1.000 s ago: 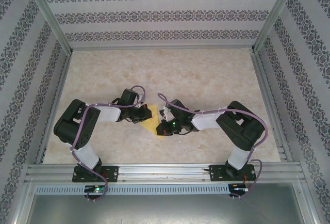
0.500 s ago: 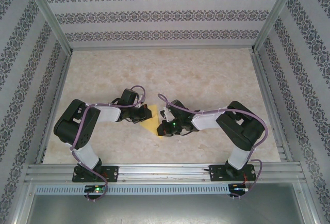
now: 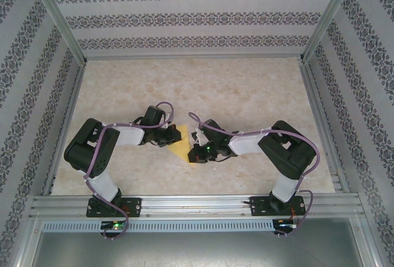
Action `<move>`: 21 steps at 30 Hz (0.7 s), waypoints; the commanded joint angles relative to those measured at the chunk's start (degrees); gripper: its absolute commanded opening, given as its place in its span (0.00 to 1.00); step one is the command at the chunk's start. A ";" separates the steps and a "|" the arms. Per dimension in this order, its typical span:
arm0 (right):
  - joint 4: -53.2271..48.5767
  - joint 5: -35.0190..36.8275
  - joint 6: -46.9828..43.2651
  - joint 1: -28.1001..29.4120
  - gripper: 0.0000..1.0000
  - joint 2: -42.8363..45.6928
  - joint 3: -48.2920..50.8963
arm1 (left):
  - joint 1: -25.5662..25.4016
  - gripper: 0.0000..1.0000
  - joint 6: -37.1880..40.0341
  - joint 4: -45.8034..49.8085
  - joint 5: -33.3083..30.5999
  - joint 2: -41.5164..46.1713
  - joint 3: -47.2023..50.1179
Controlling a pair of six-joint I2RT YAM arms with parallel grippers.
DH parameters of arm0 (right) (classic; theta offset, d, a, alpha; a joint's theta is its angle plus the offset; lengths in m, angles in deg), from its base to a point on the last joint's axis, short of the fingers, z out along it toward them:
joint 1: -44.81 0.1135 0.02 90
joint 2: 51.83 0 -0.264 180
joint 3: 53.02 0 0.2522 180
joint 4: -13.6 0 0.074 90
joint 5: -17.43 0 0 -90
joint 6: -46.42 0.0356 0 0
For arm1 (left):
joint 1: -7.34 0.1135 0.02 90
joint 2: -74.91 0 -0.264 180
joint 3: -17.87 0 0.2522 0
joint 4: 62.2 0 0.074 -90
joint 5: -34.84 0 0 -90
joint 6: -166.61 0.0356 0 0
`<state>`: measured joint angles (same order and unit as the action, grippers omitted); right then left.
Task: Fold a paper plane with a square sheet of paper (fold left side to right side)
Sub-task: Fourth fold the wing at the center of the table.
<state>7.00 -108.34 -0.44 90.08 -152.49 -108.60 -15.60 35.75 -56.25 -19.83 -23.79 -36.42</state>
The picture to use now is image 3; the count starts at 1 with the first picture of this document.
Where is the grey metal sheet panel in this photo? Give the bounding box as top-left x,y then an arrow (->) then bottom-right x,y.
17,217 -> 381,267

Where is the aluminium side frame rail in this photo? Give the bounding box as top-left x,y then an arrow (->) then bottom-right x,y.
41,60 -> 90,196
299,59 -> 352,194

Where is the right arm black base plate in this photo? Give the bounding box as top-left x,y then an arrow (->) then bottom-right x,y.
251,195 -> 307,218

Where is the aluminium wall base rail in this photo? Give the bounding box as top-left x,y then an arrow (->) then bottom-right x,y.
84,53 -> 304,62

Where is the yellow cloth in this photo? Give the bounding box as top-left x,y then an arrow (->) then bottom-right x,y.
167,124 -> 198,168

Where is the wide aluminium mounting rail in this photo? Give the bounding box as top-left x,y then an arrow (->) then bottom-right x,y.
29,194 -> 367,218

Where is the slotted grey cable duct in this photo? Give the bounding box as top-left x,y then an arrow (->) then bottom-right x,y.
41,219 -> 276,233

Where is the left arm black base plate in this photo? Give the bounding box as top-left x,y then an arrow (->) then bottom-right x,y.
87,197 -> 143,218

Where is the aluminium frame post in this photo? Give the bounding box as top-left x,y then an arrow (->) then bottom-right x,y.
26,0 -> 89,65
300,0 -> 361,64

